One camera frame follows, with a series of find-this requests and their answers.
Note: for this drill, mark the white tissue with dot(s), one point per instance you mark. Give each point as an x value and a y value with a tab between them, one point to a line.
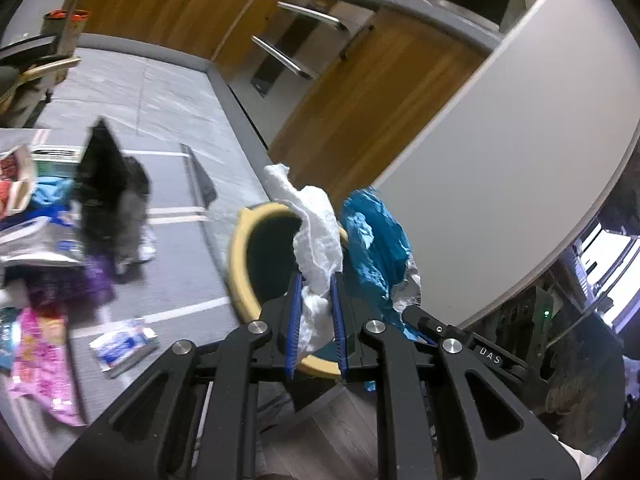
315	240

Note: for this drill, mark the pink snack packet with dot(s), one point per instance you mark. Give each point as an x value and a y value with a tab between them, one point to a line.
42	370

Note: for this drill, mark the blue plastic bag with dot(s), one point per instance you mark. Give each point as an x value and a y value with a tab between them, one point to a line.
375	250

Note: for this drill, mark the green white tissue box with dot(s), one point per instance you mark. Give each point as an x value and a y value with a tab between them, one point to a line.
55	152

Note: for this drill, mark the silver blue snack bag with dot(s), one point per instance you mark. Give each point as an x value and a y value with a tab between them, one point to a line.
35	250

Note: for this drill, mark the black plastic bag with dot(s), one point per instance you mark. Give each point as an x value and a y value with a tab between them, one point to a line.
102	185

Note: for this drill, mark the black device green light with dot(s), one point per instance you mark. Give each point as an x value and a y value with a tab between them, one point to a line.
530	310

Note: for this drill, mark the orange lidded jar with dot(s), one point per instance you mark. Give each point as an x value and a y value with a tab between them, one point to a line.
80	27
53	22

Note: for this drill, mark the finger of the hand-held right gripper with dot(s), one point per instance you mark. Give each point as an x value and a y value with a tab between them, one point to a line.
420	317

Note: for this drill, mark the red snack packet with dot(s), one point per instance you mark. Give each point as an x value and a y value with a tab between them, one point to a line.
10	170

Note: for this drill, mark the dark teal packet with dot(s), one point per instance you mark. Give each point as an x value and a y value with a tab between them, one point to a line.
7	340

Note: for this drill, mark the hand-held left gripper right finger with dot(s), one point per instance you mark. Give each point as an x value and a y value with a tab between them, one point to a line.
337	320

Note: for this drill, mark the grey kitchen countertop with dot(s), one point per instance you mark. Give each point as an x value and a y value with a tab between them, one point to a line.
425	5

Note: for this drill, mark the dark fuzzy cloth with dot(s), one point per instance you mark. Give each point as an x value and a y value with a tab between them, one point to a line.
585	385

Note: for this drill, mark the teal trash bin yellow rim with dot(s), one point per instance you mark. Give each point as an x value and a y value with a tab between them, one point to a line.
237	270

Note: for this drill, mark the grey striped mat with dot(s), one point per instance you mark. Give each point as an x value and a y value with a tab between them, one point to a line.
175	280

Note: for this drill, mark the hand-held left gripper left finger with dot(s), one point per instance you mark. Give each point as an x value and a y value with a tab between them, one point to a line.
295	320

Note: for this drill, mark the white blue wipes pack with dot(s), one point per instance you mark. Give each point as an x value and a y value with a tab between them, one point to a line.
122	345

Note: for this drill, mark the purple box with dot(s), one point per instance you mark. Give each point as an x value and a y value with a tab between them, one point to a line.
97	280

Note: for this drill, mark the wooden kitchen cabinets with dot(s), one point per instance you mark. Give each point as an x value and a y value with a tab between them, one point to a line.
350	110

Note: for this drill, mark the blue face mask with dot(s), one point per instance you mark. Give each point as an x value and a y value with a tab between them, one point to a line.
50	192

